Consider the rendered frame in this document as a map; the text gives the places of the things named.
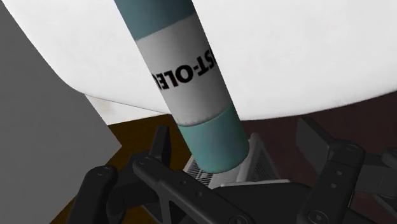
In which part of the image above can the teal spray can white label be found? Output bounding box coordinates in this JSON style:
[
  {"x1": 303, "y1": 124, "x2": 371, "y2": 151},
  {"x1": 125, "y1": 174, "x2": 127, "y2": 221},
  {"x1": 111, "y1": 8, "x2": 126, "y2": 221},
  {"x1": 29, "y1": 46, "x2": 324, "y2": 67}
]
[{"x1": 113, "y1": 0, "x2": 251, "y2": 174}]

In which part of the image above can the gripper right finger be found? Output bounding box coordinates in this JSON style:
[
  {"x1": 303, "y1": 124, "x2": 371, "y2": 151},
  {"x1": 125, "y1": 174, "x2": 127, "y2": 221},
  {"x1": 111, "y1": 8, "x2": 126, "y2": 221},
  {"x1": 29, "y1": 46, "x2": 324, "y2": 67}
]
[{"x1": 295, "y1": 117, "x2": 397, "y2": 224}]

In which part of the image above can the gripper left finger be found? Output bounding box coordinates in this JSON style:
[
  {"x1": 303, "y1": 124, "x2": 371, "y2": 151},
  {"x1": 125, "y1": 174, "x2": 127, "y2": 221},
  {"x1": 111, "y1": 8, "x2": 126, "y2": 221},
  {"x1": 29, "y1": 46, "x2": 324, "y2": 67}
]
[{"x1": 66, "y1": 125, "x2": 256, "y2": 224}]

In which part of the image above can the white toilet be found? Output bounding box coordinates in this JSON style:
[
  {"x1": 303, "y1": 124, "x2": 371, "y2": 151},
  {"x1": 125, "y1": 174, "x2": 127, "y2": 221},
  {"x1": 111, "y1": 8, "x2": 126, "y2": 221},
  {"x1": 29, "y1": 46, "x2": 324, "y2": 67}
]
[{"x1": 1, "y1": 0, "x2": 397, "y2": 126}]

